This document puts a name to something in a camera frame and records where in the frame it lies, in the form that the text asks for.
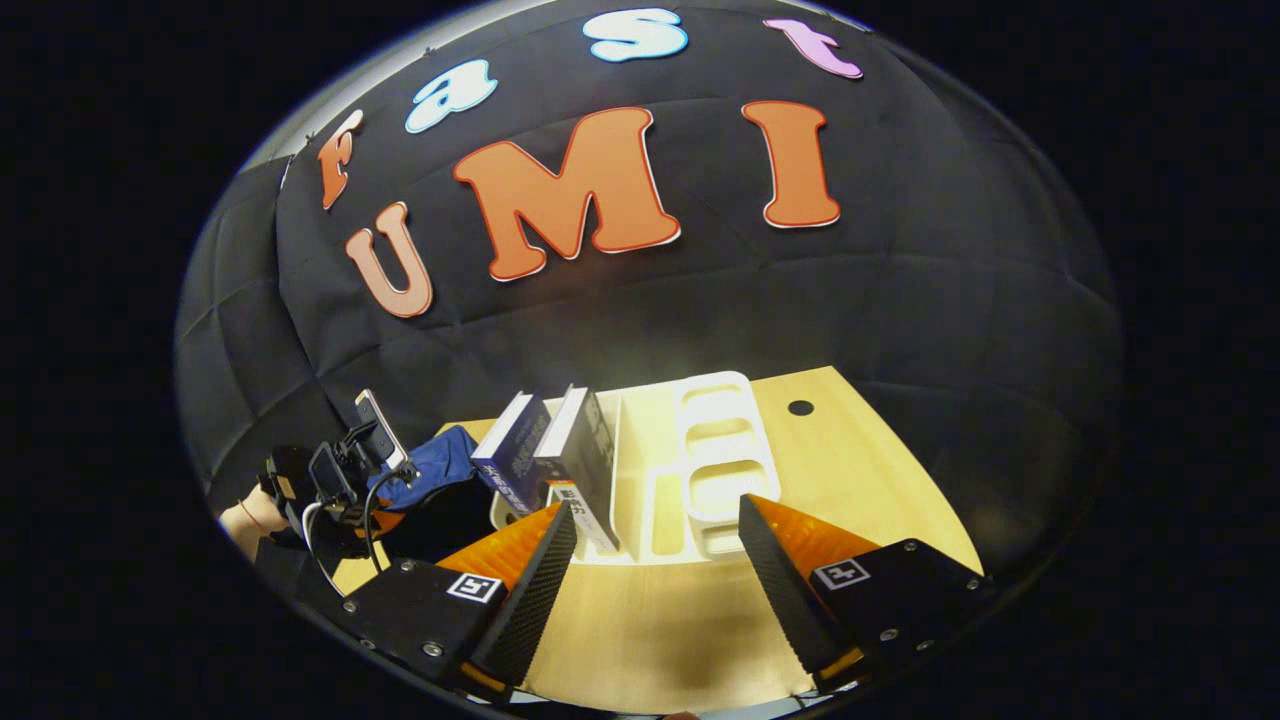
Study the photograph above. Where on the white bookshelf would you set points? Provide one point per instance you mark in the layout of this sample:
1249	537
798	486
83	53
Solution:
720	440

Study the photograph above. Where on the blue schoolbag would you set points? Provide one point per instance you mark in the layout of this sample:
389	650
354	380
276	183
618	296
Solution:
440	460

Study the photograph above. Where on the portrait cover book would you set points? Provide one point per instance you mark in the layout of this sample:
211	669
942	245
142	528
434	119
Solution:
585	460

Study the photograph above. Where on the blue cover book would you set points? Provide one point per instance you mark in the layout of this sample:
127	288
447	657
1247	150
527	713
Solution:
510	455

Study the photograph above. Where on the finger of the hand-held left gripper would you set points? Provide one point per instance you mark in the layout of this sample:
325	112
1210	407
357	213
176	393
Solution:
390	522

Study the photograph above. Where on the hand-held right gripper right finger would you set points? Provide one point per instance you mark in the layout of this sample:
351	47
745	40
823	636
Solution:
780	590

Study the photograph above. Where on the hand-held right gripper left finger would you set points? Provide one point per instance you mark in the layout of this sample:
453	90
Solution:
535	600

